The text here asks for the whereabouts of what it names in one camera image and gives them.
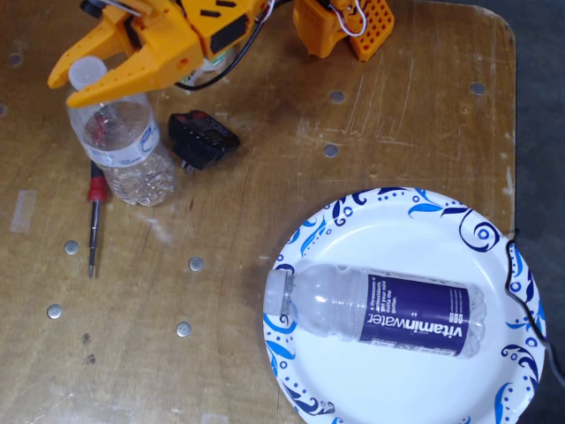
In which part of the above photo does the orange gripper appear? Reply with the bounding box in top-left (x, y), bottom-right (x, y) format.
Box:
top-left (47, 0), bottom-right (266, 110)

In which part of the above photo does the clear water bottle white cap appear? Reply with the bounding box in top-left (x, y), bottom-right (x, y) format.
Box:
top-left (65, 56), bottom-right (177, 208)

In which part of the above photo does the vitaminwater bottle purple label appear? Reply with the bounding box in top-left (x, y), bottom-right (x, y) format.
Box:
top-left (263, 263), bottom-right (488, 360)

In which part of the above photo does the white paper plate blue pattern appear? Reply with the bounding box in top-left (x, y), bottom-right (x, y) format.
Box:
top-left (262, 186), bottom-right (547, 424)

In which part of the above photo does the green tape dispenser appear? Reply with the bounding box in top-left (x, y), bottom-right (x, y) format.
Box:
top-left (178, 50), bottom-right (233, 87)

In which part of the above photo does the black power adapter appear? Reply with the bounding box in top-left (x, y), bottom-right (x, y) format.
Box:
top-left (168, 110), bottom-right (242, 174)

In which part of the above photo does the red black screwdriver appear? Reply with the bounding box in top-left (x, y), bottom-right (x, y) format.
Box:
top-left (87, 161), bottom-right (109, 280)

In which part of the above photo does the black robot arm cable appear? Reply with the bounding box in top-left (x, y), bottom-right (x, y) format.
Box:
top-left (174, 0), bottom-right (283, 92)

